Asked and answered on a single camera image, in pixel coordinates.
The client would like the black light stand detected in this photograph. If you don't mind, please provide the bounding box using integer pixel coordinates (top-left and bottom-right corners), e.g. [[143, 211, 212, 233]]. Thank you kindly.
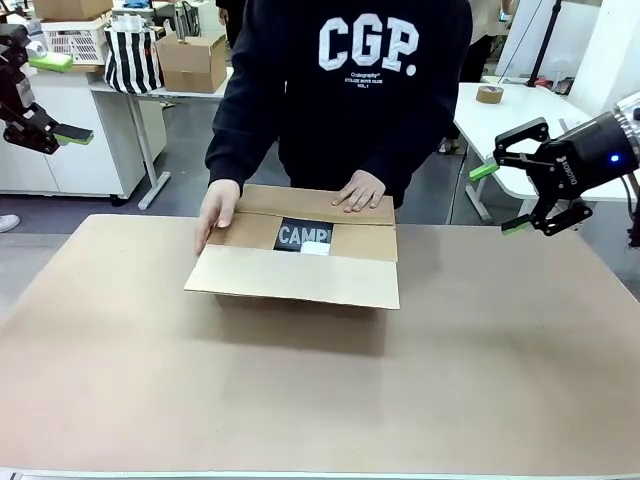
[[527, 0, 565, 87]]

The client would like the person in black hoodie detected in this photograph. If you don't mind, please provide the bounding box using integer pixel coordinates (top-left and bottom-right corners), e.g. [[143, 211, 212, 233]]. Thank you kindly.
[[227, 0, 474, 210]]

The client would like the person's right hand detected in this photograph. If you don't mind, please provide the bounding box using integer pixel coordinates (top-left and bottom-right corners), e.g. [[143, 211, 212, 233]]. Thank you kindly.
[[194, 178, 243, 257]]

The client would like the person's left forearm black sleeve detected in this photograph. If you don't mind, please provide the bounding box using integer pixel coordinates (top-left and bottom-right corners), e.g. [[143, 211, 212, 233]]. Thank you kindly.
[[372, 89, 460, 210]]

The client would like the person's left hand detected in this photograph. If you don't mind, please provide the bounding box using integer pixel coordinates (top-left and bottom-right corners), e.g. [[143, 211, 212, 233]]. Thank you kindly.
[[331, 169, 387, 214]]

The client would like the white folding table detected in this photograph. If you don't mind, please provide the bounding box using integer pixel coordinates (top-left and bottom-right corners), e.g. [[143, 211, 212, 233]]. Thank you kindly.
[[89, 67, 235, 211]]

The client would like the person's right forearm black sleeve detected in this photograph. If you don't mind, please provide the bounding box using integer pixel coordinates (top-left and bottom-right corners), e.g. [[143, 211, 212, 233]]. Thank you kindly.
[[204, 84, 281, 190]]

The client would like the white cabinet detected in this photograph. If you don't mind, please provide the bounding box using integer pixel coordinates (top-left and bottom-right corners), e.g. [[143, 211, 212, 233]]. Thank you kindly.
[[0, 69, 169, 199]]

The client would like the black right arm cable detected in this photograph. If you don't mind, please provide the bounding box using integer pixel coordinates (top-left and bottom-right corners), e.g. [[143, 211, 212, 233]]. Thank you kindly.
[[618, 172, 640, 249]]

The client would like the large cardboard box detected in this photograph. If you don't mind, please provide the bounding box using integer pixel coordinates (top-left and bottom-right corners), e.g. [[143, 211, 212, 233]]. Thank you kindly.
[[183, 183, 402, 312]]

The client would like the white plastic basket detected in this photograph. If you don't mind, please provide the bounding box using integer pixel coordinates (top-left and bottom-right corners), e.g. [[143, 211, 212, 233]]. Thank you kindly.
[[39, 18, 109, 66]]

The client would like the small brown cardboard box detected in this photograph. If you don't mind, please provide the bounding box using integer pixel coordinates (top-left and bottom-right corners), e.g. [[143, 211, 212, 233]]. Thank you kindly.
[[155, 32, 229, 94]]

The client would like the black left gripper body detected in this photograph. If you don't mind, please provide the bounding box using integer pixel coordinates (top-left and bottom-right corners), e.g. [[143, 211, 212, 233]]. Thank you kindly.
[[0, 22, 37, 121]]

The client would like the brown packing tape roll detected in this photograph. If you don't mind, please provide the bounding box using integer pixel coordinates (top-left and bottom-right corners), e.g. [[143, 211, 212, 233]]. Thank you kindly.
[[475, 84, 506, 105]]

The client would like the person in black t-shirt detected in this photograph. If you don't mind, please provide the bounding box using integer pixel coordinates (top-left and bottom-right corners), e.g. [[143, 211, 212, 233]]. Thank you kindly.
[[215, 0, 247, 50]]

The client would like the black printed gift item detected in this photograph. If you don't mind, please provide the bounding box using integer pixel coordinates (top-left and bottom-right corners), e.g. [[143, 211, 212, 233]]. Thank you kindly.
[[273, 216, 336, 253]]

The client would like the black white striped tote bag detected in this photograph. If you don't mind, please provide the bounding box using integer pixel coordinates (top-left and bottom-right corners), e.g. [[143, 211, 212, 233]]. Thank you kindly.
[[103, 24, 165, 95]]

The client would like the person in beige top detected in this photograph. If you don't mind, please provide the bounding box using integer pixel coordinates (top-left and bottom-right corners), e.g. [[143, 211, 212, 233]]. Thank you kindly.
[[438, 0, 514, 154]]

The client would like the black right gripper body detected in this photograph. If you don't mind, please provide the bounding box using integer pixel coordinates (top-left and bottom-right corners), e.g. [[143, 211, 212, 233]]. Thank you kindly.
[[531, 111, 640, 202]]

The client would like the cardboard box above basket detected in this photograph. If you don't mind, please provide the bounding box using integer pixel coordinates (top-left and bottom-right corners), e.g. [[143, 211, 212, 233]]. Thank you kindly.
[[31, 0, 114, 22]]

